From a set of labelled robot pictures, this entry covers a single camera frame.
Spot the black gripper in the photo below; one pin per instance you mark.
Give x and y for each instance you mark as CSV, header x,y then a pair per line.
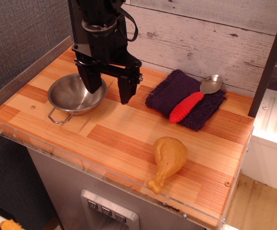
x,y
105,51

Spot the yellow plastic chicken drumstick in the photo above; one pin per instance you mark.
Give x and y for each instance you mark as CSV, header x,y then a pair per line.
x,y
170,156

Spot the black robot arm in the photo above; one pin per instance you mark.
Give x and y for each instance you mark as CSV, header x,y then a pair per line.
x,y
95,11

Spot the small steel frying pan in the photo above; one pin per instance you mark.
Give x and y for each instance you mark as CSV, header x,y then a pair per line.
x,y
70,95

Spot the purple folded cloth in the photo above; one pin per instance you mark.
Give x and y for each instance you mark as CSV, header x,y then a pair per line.
x,y
178,97

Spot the clear acrylic edge guard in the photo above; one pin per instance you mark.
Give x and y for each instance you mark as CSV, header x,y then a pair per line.
x,y
121,154

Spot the silver toy kitchen cabinet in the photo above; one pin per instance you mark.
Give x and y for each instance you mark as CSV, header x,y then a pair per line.
x,y
64,184

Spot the silver dispenser button panel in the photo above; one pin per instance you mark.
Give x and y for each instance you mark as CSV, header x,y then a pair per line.
x,y
103,214

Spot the yellow black object bottom left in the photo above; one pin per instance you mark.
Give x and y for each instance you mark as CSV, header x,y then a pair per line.
x,y
10,225

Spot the red handled metal spoon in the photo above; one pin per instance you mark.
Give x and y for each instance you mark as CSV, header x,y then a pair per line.
x,y
210,85

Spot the dark right frame post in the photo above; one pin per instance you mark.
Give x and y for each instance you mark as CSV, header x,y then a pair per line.
x,y
264,81

